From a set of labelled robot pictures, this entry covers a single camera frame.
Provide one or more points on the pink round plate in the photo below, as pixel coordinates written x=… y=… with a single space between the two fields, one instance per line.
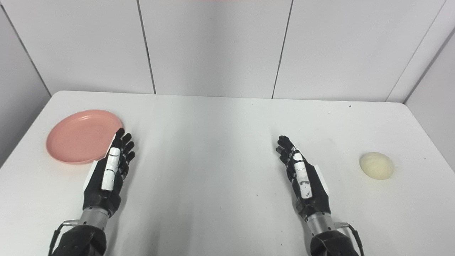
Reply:
x=83 y=137

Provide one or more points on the cream steamed bun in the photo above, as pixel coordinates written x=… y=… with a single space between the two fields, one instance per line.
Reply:
x=376 y=166

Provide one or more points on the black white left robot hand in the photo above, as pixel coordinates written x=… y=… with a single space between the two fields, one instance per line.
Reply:
x=111 y=167

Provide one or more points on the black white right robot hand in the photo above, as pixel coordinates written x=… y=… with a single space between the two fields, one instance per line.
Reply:
x=304 y=179

